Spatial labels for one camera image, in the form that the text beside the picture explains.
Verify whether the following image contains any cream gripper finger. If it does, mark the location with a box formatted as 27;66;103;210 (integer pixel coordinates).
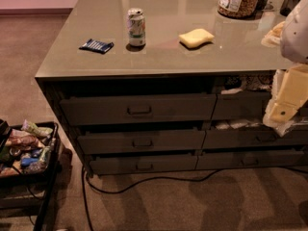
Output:
269;103;297;123

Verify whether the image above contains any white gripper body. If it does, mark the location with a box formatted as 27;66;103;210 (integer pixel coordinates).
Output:
274;64;308;111

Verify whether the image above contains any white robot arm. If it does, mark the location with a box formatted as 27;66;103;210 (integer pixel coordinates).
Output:
269;0;308;123

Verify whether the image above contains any grey drawer cabinet counter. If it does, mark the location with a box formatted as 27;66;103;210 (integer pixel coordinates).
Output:
36;0;307;174

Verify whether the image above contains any large jar of nuts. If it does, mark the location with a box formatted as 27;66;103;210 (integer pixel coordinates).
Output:
218;0;258;18

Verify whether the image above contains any yellow sponge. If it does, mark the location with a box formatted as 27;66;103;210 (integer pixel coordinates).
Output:
179;29;215;49

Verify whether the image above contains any green white soda can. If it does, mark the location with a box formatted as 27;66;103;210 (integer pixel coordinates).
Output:
127;8;145;47

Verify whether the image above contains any blue striped snack packet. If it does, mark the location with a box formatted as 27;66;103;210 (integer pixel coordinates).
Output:
79;38;114;54

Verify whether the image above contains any green snack bag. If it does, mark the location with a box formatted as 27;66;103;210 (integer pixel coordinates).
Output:
21;119;53;138

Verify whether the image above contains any black snack cart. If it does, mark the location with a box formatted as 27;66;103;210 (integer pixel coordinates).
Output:
0;120;61;231

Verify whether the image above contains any brown snack bag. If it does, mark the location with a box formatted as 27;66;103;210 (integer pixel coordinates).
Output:
5;135;44;150

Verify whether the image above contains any black floor cable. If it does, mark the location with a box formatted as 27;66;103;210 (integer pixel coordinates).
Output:
80;165;308;231

